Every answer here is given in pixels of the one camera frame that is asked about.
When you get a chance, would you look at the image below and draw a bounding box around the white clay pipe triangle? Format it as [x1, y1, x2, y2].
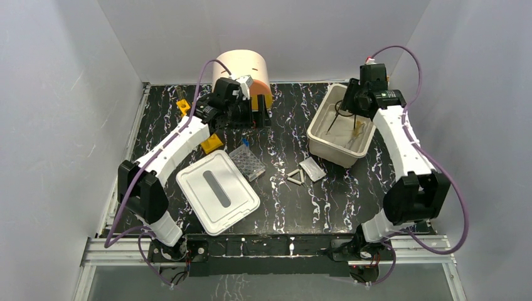
[286, 169, 304, 185]

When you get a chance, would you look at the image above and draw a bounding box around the white paper packet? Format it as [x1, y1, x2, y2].
[299, 157, 326, 182]

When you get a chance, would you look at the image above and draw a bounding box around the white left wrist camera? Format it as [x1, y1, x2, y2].
[229, 75, 253, 100]

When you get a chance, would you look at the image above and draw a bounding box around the yellow test tube rack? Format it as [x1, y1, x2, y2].
[176, 98, 223, 154]

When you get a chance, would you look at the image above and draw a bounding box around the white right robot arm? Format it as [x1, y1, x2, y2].
[341, 58, 450, 260]

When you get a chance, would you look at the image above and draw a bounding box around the white bin lid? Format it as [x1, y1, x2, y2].
[176, 150, 260, 236]

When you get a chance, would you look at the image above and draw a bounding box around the black wire tripod ring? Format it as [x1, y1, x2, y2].
[326, 99, 354, 135]

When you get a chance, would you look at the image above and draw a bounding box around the brown test tube brush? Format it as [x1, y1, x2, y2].
[352, 120, 366, 139]

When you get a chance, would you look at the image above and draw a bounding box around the white plastic bin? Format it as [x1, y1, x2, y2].
[307, 83, 376, 168]

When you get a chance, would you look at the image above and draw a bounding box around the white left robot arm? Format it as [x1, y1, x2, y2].
[117, 92, 268, 261]

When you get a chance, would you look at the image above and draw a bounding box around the clear plastic tube rack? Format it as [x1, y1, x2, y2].
[229, 144, 266, 182]

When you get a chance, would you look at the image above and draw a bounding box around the round white drawer cabinet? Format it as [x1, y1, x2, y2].
[216, 50, 274, 110]

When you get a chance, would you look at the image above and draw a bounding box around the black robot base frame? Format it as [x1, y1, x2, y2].
[147, 233, 393, 282]

